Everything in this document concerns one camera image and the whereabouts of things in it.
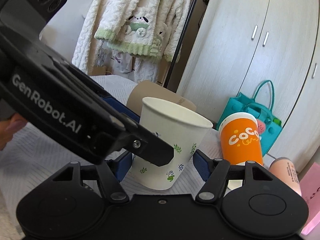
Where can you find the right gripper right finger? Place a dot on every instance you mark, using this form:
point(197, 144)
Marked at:
point(249, 197)

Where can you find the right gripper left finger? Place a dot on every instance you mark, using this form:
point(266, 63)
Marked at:
point(62, 203)

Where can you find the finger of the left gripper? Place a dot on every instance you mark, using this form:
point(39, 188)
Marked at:
point(120, 107)
point(143, 143)

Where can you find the white floral paper cup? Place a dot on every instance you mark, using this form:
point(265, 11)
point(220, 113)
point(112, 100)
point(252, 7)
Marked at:
point(181, 128)

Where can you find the orange coco paper cup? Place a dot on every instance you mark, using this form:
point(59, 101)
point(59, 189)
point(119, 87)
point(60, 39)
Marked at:
point(239, 138)

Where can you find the left hand with painted nails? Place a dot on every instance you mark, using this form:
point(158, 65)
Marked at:
point(9, 127)

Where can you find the beige cylindrical mug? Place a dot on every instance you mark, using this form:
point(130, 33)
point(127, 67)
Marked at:
point(150, 89)

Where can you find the pink tumbler bottle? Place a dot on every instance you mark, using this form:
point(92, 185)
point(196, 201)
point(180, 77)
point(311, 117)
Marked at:
point(284, 169)

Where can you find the white patterned tablecloth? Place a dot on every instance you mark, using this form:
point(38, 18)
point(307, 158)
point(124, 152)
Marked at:
point(31, 157)

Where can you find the pink paper gift bag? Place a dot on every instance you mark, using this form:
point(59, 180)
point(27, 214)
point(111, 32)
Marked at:
point(310, 193)

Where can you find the teal felt handbag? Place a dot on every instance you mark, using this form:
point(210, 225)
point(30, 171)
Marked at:
point(242, 103)

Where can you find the white fluffy robe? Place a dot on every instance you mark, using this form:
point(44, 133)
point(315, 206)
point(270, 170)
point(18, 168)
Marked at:
point(134, 36)

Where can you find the black clothes rack pole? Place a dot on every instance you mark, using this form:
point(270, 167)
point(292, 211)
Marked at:
point(179, 45)

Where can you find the white wardrobe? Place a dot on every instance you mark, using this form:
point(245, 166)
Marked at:
point(263, 48)

